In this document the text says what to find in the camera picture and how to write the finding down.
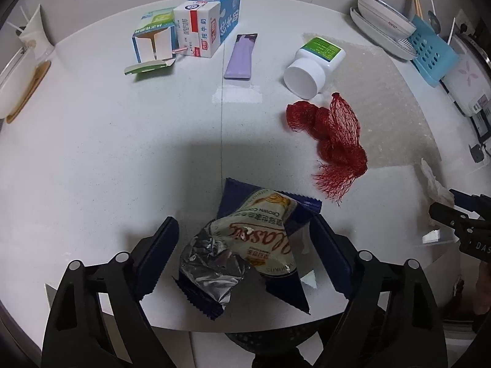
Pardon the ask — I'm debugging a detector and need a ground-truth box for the white tissue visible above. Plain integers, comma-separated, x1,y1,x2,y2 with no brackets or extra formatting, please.
420,158,455,205

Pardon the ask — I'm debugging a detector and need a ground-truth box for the white bowl blue pattern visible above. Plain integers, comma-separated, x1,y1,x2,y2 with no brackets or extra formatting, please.
358,0,417,41

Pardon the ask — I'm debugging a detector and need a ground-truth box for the blue plastic utensil holder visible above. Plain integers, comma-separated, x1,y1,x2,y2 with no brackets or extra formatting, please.
408,15,460,88

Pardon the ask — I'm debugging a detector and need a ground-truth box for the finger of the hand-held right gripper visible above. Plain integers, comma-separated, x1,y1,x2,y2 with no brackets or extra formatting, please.
428,202,482,240
449,189,491,219

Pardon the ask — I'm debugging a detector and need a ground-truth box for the person's right hand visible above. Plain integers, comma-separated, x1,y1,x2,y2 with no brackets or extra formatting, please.
474,259,491,317

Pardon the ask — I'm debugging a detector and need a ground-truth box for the red mesh net bag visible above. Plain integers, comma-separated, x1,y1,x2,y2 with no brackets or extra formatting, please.
286,92,369,203

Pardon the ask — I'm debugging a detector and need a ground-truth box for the blue patterned plate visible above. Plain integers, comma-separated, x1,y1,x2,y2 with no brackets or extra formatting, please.
350,8,417,61

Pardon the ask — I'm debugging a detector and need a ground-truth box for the dark blue snack wrapper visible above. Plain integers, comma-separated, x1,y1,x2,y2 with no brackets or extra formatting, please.
172,177,322,320

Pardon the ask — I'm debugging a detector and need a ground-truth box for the purple sachet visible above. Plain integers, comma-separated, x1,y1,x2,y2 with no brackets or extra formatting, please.
223,33,258,80

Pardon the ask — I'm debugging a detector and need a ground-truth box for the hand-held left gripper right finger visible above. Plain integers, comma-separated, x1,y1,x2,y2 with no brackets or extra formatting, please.
309,215,449,368

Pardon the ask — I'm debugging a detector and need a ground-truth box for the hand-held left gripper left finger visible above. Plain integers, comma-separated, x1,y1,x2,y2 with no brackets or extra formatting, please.
41,217,180,368

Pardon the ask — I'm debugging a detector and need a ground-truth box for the blue white milk carton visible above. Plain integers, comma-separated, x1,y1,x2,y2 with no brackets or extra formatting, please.
173,0,242,59

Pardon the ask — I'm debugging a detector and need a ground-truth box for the white floral rice cooker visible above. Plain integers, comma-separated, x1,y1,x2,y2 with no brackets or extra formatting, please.
441,31,491,117

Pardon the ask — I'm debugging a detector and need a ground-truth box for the green white small carton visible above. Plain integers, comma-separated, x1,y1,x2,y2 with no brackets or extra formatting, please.
124,8,181,75

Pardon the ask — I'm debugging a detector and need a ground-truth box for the white pill bottle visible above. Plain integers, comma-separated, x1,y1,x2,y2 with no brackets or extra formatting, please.
283,37,346,99

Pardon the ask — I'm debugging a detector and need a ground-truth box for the plain white bowl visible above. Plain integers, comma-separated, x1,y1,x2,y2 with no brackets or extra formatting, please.
0,44,43,119

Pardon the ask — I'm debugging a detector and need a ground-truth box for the clear bubble wrap sheet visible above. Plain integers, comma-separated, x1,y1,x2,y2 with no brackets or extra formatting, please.
299,33,446,169

